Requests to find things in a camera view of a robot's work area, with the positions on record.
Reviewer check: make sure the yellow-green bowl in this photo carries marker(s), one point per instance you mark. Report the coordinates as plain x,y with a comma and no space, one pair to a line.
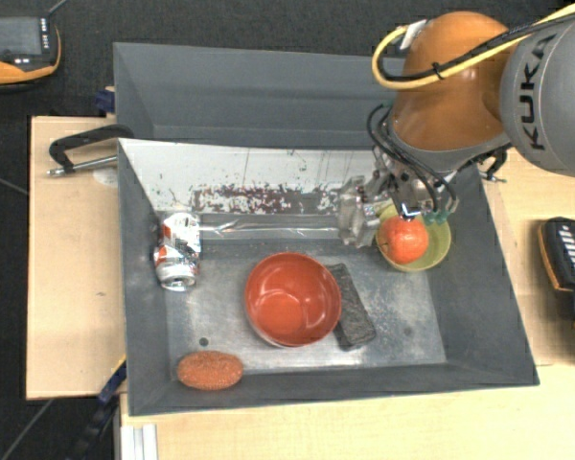
438,247

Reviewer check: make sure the grey metal bin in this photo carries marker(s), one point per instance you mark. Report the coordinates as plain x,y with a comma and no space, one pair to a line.
249,98

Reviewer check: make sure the red bowl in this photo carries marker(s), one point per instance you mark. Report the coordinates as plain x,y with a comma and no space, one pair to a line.
292,300

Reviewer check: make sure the orange fruit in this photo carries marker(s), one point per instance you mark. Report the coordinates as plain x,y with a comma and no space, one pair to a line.
403,240

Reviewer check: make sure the orange scouring pad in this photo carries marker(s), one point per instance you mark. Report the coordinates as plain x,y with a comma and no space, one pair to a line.
210,370

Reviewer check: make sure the crushed white and orange can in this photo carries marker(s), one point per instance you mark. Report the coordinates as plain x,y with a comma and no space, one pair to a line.
178,252

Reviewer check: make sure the pale wood flat board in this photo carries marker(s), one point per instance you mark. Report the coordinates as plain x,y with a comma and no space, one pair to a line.
72,257

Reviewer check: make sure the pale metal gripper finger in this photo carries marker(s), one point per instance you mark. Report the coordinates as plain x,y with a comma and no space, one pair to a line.
357,230
352,194

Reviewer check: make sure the dark grey flat block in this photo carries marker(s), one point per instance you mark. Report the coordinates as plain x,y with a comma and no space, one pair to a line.
357,321

